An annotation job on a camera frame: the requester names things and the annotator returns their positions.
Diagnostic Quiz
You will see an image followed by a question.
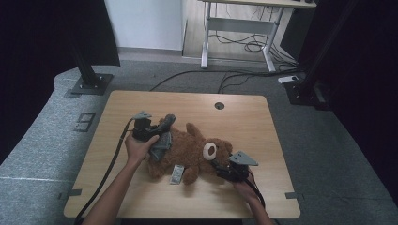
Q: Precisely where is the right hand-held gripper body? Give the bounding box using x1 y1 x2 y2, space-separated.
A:
215 150 259 184

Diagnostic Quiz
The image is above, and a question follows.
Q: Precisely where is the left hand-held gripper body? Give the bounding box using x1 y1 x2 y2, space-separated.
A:
130 111 163 143

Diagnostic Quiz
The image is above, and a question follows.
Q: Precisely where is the grey fuzzy cloth garment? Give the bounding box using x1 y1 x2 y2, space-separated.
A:
148 113 177 162

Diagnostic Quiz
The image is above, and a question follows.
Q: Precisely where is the brown plush teddy bear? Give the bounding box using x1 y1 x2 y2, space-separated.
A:
146 118 235 186

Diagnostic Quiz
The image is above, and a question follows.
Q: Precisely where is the person's left hand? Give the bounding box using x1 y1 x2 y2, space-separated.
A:
124 134 161 167

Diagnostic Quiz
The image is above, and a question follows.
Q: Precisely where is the person's right hand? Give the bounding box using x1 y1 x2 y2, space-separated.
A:
233 173 259 204

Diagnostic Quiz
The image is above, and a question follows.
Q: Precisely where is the grey floor socket cover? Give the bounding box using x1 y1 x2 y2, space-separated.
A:
73 112 97 133

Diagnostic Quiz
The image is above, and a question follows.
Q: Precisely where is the black metal stand with base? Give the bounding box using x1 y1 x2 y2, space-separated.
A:
69 43 115 97
283 0 360 111

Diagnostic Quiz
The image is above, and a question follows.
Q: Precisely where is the white power strip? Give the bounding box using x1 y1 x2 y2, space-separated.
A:
277 75 300 84

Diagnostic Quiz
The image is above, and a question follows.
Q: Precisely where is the black curtain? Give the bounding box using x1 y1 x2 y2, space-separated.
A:
297 0 398 204
0 0 121 165

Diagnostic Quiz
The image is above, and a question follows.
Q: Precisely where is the dark panel under desk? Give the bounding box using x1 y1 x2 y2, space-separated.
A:
279 7 315 61

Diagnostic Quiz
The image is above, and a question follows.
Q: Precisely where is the long black floor cable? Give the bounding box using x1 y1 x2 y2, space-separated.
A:
149 68 299 93

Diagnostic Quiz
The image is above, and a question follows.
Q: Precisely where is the short black floor cable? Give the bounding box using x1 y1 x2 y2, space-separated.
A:
217 72 255 94

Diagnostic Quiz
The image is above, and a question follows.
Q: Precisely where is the tangle of black cables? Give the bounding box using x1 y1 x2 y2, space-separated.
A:
208 31 299 68

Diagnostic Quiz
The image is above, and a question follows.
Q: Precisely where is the white metal desk frame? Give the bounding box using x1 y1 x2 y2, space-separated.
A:
199 0 317 73

